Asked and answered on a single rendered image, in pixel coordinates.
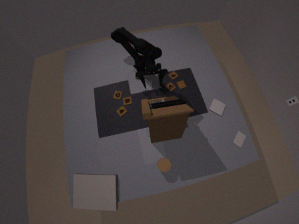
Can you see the brown letter tile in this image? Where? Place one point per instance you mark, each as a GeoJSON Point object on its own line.
{"type": "Point", "coordinates": [117, 94]}
{"type": "Point", "coordinates": [127, 101]}
{"type": "Point", "coordinates": [173, 75]}
{"type": "Point", "coordinates": [170, 86]}
{"type": "Point", "coordinates": [121, 111]}
{"type": "Point", "coordinates": [181, 84]}

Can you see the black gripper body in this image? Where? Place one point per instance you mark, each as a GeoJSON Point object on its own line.
{"type": "Point", "coordinates": [141, 74]}

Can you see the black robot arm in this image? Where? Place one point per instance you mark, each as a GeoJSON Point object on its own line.
{"type": "Point", "coordinates": [148, 51]}

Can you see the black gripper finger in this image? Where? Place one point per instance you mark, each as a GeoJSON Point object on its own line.
{"type": "Point", "coordinates": [142, 80]}
{"type": "Point", "coordinates": [161, 78]}

